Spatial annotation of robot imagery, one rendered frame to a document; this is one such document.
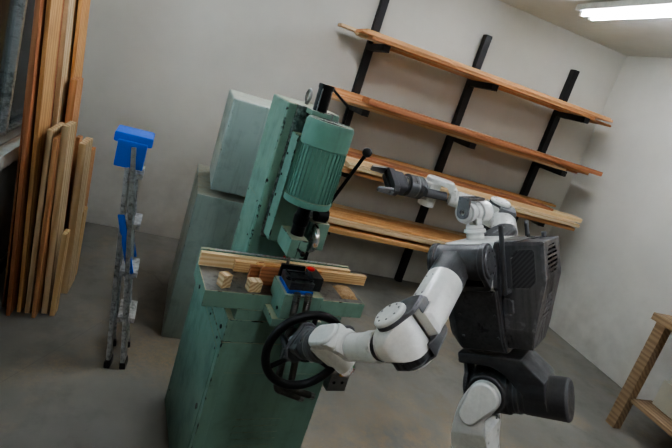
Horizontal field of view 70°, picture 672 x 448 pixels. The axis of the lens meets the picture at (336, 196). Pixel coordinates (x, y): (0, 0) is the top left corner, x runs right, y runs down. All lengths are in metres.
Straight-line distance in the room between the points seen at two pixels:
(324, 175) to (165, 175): 2.60
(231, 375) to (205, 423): 0.21
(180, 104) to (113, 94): 0.48
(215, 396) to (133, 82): 2.71
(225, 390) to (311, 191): 0.76
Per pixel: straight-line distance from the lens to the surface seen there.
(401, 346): 1.06
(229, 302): 1.66
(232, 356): 1.79
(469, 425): 1.54
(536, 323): 1.37
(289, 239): 1.76
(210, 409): 1.91
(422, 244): 4.29
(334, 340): 1.19
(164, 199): 4.18
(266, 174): 1.89
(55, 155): 2.71
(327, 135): 1.62
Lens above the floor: 1.65
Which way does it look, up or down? 13 degrees down
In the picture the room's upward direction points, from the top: 18 degrees clockwise
